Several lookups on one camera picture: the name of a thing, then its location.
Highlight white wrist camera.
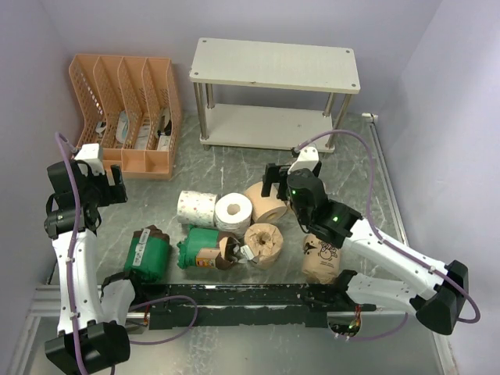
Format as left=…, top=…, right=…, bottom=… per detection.
left=74, top=143, right=105, bottom=176
left=287, top=146, right=320, bottom=175

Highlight green brown wrapped roll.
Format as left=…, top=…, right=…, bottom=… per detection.
left=177, top=226, right=241, bottom=270

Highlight aluminium frame rail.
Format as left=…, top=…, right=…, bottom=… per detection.
left=361, top=112, right=456, bottom=375

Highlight white paper towel roll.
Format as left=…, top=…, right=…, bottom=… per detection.
left=215, top=193, right=253, bottom=238

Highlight brown wrapped paper roll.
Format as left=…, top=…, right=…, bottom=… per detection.
left=244, top=223, right=284, bottom=270

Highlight papers in organizer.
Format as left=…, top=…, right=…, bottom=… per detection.
left=95, top=108, right=173, bottom=152

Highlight white dotted paper roll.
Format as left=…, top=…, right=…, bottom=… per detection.
left=177, top=191, right=219, bottom=227

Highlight green wrapped roll with label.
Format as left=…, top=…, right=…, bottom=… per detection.
left=123, top=225, right=171, bottom=283

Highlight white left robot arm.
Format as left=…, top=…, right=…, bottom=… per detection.
left=44, top=160, right=146, bottom=374

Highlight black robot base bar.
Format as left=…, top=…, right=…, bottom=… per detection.
left=101, top=273, right=378, bottom=331

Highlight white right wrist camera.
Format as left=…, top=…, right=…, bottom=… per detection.
left=287, top=146, right=320, bottom=175

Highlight orange plastic file organizer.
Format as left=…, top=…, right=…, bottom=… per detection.
left=69, top=54, right=183, bottom=180

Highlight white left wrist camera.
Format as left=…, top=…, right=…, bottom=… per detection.
left=74, top=143, right=105, bottom=176

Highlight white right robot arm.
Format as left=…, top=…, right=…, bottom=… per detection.
left=261, top=163, right=469, bottom=335

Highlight white two-tier shelf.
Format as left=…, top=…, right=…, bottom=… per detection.
left=189, top=37, right=361, bottom=150

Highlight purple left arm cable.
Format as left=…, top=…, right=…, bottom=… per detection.
left=54, top=131, right=116, bottom=375

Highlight brown printed wrapped roll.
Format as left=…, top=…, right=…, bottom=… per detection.
left=302, top=234, right=341, bottom=284

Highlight tan paper towel roll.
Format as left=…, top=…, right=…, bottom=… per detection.
left=244, top=181, right=288, bottom=223

